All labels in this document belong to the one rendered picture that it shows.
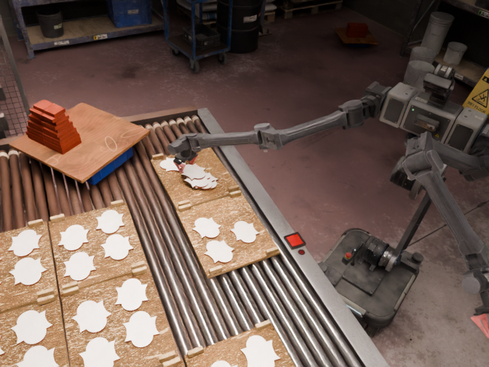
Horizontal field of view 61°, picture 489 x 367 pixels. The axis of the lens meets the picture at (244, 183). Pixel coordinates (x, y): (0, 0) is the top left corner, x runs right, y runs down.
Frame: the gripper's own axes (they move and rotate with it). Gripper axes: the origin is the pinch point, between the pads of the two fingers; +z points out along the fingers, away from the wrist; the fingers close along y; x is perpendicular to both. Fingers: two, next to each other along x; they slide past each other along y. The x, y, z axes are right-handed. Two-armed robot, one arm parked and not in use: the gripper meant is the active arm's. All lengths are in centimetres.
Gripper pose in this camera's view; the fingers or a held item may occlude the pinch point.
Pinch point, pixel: (185, 167)
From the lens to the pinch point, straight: 220.8
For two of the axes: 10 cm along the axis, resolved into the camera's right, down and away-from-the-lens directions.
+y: 5.5, -5.3, 6.5
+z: -0.8, 7.3, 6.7
